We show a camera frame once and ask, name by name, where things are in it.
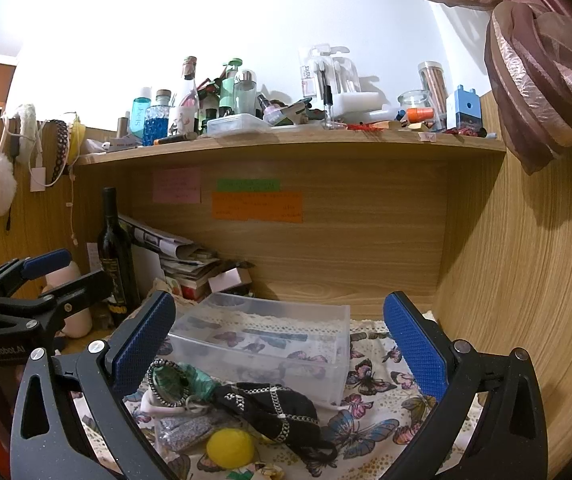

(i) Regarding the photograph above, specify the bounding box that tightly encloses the blue pencil sharpener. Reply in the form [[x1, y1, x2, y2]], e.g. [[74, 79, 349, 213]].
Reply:
[[446, 84, 484, 132]]

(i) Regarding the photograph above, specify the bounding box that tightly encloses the round glass jar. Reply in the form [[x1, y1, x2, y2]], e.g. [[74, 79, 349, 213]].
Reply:
[[397, 90, 434, 124]]

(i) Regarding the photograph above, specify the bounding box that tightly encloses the green sticky note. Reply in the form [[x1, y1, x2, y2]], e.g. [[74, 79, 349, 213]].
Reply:
[[216, 178, 281, 193]]

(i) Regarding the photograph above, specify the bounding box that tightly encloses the wooden shelf board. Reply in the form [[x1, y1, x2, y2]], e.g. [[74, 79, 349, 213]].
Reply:
[[76, 128, 506, 168]]

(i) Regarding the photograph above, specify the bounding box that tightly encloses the dark wine bottle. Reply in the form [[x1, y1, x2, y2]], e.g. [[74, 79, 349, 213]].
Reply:
[[97, 188, 140, 326]]

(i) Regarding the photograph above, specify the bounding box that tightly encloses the blue liquid glass bottle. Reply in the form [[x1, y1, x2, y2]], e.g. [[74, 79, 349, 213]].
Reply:
[[142, 89, 172, 146]]

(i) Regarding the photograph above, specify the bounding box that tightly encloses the yellow felt ball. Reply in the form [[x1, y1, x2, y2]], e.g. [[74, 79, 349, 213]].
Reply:
[[207, 428, 255, 469]]

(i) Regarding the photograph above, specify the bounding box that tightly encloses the butterfly print cloth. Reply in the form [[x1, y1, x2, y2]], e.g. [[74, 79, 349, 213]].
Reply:
[[72, 288, 482, 480]]

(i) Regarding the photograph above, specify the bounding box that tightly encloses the pink sticky note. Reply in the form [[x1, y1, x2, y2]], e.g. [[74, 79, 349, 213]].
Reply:
[[152, 167, 201, 205]]

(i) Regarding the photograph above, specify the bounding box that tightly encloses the clear plastic storage box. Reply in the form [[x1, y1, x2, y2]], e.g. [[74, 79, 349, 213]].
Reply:
[[167, 292, 350, 406]]

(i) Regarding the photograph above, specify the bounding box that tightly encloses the pink curtain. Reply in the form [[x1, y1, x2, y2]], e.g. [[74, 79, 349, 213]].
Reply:
[[428, 0, 572, 174]]

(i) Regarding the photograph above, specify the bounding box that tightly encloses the black beaded headband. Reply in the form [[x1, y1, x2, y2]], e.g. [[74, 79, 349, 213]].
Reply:
[[48, 119, 70, 186]]

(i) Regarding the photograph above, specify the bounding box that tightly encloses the clear jar of sticks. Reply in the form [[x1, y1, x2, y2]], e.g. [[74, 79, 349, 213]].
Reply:
[[417, 61, 448, 127]]

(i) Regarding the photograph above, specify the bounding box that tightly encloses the small pink box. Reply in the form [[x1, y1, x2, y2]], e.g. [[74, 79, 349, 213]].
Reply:
[[208, 268, 252, 294]]

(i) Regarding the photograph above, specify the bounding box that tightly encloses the black chain-trim cloth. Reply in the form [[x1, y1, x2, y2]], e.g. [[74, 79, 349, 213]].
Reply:
[[210, 382, 338, 464]]

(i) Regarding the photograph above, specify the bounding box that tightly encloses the white charger plug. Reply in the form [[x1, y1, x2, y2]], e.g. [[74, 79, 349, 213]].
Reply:
[[30, 167, 46, 193]]

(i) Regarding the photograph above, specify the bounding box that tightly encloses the pink mug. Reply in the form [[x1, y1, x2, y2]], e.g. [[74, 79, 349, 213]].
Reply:
[[43, 261, 92, 339]]

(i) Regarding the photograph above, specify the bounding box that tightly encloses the green knitted pouch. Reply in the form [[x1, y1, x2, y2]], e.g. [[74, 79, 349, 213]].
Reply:
[[147, 359, 219, 408]]

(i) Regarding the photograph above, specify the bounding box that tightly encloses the stack of books and papers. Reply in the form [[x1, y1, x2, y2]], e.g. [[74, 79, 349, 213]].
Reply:
[[117, 212, 255, 304]]

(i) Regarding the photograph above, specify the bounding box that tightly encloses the clear flat lidded box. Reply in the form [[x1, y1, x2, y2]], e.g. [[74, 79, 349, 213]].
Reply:
[[207, 114, 271, 136]]

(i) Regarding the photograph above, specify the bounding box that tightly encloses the green cap bottle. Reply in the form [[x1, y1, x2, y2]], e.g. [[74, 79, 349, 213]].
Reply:
[[219, 58, 243, 117]]

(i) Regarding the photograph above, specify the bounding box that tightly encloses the white earphone cable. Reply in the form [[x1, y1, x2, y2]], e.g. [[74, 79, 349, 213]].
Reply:
[[140, 389, 212, 418]]

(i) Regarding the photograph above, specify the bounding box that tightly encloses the orange sticky note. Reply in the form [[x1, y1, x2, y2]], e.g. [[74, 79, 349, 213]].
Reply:
[[211, 192, 303, 223]]

